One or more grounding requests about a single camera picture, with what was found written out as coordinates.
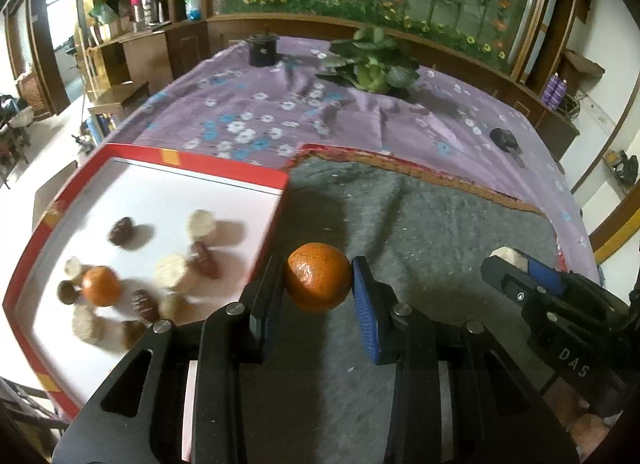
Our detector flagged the wooden side cabinet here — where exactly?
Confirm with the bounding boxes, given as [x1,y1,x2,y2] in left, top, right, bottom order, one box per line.
[80,21,211,105]

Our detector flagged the wooden low cabinet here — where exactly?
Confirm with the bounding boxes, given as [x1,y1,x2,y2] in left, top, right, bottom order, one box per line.
[512,79,581,160]

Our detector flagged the dark red date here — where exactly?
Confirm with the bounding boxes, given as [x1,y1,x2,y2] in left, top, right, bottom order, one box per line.
[186,241,221,279]
[108,216,137,246]
[131,290,161,322]

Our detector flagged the black cylindrical holder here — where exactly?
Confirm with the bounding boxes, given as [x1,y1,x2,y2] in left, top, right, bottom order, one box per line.
[247,26,278,67]

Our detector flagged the person's right hand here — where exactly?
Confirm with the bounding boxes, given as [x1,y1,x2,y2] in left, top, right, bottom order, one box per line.
[542,386,619,448]

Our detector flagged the round beige cracker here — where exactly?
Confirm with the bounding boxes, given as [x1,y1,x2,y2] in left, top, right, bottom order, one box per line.
[187,210,217,242]

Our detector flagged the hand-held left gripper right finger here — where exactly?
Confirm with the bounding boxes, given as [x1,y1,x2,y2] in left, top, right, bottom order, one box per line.
[351,256,571,464]

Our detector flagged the grey mat with red border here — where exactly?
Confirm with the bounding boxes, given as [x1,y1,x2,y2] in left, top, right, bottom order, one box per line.
[235,144,601,464]

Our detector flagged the pale white chunk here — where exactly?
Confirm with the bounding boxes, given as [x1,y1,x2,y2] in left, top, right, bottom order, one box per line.
[492,246,526,270]

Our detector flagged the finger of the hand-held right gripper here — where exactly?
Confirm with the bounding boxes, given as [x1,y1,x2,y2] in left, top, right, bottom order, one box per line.
[521,253,577,298]
[481,257,547,316]

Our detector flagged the coiled wire bundle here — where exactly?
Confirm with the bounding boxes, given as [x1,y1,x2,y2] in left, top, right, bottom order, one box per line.
[564,91,596,120]

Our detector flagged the wicker basket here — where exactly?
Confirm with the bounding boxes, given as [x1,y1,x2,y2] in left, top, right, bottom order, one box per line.
[17,71,53,117]

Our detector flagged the wooden chair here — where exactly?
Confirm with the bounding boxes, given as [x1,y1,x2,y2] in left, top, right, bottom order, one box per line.
[0,114,31,170]

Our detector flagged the green bag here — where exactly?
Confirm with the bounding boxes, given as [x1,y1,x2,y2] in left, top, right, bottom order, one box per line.
[89,1,121,25]

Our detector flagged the dark bundled object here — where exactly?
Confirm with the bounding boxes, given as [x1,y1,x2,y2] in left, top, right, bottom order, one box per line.
[604,149,640,185]

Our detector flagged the orange tangerine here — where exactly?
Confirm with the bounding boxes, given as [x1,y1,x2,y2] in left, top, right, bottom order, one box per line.
[284,242,352,313]
[81,266,123,307]

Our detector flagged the purple floral blanket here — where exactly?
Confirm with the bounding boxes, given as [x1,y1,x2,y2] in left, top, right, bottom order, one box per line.
[87,35,593,265]

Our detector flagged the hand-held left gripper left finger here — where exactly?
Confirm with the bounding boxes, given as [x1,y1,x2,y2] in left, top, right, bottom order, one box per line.
[52,255,286,464]

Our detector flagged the black key fob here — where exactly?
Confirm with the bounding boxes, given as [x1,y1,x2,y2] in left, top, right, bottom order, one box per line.
[489,128,526,168]

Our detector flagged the red cardboard tray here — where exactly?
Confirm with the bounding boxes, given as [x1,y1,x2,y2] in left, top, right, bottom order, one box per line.
[2,143,291,420]

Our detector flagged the leafy green vegetable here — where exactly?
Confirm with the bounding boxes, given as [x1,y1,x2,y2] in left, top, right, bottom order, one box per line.
[315,26,421,94]

